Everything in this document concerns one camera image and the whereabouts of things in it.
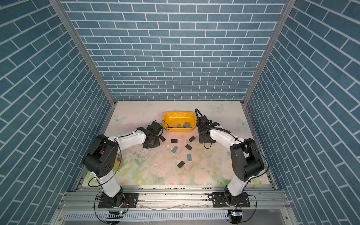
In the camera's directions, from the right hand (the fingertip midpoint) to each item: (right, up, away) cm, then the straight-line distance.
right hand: (206, 140), depth 93 cm
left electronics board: (-51, -35, -21) cm, 65 cm away
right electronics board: (+13, -37, -20) cm, 44 cm away
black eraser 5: (-17, -14, -6) cm, 23 cm away
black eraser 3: (-9, 0, +6) cm, 11 cm away
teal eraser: (-11, -11, -2) cm, 16 cm away
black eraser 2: (-22, -1, +3) cm, 22 cm away
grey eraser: (-19, +9, +13) cm, 24 cm away
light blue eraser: (-21, -7, +1) cm, 23 cm away
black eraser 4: (-12, -5, +1) cm, 13 cm away
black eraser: (-30, 0, +5) cm, 31 cm away
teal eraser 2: (-13, +9, +9) cm, 18 cm away
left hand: (-33, -4, +2) cm, 33 cm away
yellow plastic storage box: (-19, +12, +18) cm, 29 cm away
